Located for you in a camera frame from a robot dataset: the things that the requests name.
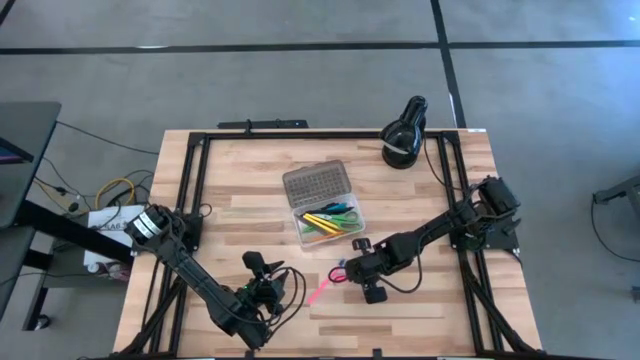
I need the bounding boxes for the black mounting bar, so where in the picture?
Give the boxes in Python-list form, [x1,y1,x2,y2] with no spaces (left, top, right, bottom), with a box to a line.
[217,118,310,130]

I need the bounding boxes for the black monitor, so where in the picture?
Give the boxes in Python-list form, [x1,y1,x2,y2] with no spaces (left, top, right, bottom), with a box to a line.
[0,136,35,166]

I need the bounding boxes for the white paper sheet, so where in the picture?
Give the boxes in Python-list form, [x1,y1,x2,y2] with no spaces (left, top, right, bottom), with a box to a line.
[82,203,146,266]

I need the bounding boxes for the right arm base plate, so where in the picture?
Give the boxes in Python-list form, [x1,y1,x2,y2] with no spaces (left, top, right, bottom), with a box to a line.
[446,208,521,252]

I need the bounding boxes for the yellow cable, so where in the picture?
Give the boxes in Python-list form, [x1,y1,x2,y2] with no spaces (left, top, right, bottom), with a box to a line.
[94,177,137,209]

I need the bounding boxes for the black lamp cable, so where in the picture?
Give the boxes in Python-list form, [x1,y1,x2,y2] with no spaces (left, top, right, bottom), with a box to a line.
[423,138,474,194]

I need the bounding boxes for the black desk lamp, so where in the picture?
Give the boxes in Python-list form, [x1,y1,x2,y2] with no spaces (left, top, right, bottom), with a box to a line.
[379,94,430,170]

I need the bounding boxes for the grey chair base leg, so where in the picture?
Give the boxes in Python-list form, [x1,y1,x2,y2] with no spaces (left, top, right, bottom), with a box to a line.
[592,173,640,206]

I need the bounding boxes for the yellow pen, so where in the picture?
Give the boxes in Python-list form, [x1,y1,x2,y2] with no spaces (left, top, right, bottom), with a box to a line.
[302,217,337,237]

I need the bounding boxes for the yellow highlighter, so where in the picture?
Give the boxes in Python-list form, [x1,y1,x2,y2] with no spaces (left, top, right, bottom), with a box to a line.
[303,213,341,232]

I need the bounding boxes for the black desk leg with caster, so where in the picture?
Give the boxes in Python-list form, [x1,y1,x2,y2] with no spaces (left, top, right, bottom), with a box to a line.
[22,249,54,331]

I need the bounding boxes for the black desk foot beam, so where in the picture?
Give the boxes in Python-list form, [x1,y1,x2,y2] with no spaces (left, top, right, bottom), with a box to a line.
[14,199,135,265]

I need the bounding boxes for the black floor cable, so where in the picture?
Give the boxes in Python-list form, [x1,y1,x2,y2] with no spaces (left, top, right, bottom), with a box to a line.
[53,119,161,156]
[591,197,640,264]

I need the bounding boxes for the clear pencil box grey lid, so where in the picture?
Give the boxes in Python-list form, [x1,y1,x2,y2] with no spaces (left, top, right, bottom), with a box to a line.
[282,159,366,249]

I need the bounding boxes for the black metal table frame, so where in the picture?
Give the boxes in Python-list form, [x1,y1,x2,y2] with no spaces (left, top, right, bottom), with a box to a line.
[113,128,541,360]

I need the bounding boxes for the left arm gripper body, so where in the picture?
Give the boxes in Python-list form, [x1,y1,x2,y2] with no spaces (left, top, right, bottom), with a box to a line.
[237,250,280,317]

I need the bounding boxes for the black desk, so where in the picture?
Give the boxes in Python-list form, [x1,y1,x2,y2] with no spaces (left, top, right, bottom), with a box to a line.
[0,101,62,229]
[0,225,37,321]

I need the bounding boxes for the pink pen blue cap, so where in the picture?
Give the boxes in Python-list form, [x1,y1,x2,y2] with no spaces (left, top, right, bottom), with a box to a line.
[306,257,347,306]

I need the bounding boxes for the green handled scissors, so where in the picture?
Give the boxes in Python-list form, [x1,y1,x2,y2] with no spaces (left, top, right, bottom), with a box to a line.
[314,210,364,235]

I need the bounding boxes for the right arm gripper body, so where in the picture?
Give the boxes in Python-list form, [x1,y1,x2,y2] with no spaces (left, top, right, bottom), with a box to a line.
[343,237,402,306]

